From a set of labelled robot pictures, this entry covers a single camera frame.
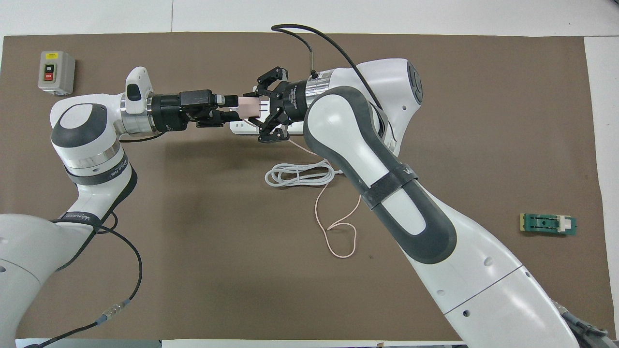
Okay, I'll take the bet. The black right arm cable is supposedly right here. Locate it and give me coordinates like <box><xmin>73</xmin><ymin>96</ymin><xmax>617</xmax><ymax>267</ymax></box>
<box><xmin>271</xmin><ymin>24</ymin><xmax>383</xmax><ymax>121</ymax></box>

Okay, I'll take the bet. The white power strip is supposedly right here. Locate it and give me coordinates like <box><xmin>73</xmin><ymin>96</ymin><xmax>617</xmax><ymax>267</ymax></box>
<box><xmin>229</xmin><ymin>120</ymin><xmax>305</xmax><ymax>136</ymax></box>

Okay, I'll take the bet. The pink charging cable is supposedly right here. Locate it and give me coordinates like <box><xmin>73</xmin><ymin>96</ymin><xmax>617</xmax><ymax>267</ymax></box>
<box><xmin>285</xmin><ymin>138</ymin><xmax>362</xmax><ymax>258</ymax></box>

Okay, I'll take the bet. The brown table mat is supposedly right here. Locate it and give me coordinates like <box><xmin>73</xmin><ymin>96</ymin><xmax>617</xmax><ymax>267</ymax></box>
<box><xmin>0</xmin><ymin>32</ymin><xmax>617</xmax><ymax>341</ymax></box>

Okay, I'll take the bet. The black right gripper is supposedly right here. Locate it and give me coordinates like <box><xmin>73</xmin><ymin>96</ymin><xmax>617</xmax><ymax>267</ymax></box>
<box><xmin>249</xmin><ymin>68</ymin><xmax>310</xmax><ymax>144</ymax></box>

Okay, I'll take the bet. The white power strip cord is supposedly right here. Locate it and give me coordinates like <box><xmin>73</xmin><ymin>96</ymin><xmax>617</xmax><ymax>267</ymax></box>
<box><xmin>265</xmin><ymin>161</ymin><xmax>345</xmax><ymax>187</ymax></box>

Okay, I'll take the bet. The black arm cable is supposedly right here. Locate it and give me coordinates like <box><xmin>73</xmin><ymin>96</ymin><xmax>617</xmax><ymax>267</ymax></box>
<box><xmin>24</xmin><ymin>213</ymin><xmax>144</xmax><ymax>348</ymax></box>
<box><xmin>271</xmin><ymin>24</ymin><xmax>383</xmax><ymax>121</ymax></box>

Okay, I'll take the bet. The pink charger plug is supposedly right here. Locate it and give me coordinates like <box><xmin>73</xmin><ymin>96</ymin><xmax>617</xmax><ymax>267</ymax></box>
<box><xmin>238</xmin><ymin>97</ymin><xmax>269</xmax><ymax>120</ymax></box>

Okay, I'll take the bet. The green knife switch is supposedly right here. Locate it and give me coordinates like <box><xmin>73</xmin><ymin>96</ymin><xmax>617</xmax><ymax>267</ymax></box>
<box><xmin>520</xmin><ymin>213</ymin><xmax>577</xmax><ymax>237</ymax></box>

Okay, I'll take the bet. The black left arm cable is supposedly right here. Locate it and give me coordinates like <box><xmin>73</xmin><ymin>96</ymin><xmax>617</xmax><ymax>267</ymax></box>
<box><xmin>24</xmin><ymin>213</ymin><xmax>144</xmax><ymax>348</ymax></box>

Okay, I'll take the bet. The grey on-off switch box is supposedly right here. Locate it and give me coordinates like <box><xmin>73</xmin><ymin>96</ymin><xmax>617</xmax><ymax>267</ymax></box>
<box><xmin>38</xmin><ymin>51</ymin><xmax>76</xmax><ymax>96</ymax></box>

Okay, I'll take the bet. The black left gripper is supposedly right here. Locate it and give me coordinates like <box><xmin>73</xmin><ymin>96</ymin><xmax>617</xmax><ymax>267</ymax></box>
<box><xmin>152</xmin><ymin>89</ymin><xmax>242</xmax><ymax>132</ymax></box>

